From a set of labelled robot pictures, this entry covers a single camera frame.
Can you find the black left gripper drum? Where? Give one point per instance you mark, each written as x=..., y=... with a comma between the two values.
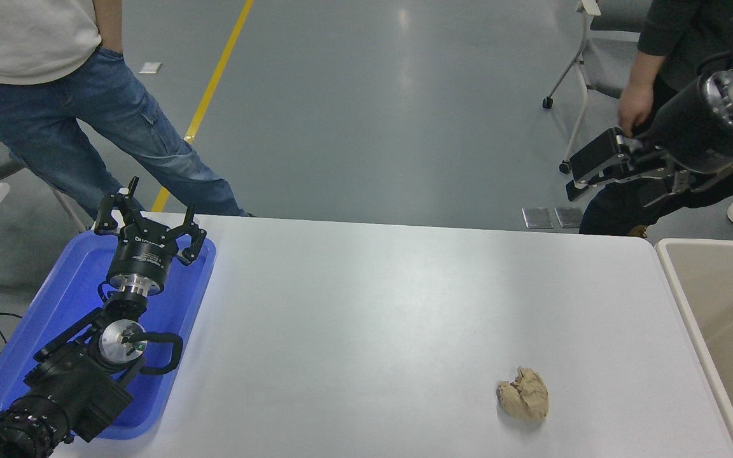
x=142, y=257

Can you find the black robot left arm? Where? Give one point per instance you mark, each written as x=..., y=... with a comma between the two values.
x=67, y=388

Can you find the person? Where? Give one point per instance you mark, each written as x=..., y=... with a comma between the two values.
x=614, y=213
x=55, y=102

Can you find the person's forearm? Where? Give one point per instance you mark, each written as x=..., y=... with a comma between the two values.
x=109, y=25

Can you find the blue plastic tray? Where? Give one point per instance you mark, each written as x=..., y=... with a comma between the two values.
x=64, y=286

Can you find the tan paper ball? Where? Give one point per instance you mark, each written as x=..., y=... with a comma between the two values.
x=524, y=394

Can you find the person's hand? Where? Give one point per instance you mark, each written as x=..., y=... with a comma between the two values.
x=635, y=108

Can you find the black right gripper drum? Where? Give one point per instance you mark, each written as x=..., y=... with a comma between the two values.
x=691, y=137

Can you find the large pale bin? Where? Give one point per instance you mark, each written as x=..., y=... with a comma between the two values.
x=732, y=305

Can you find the metal floor plate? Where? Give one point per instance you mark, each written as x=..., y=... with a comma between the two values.
x=537, y=217
x=567, y=217

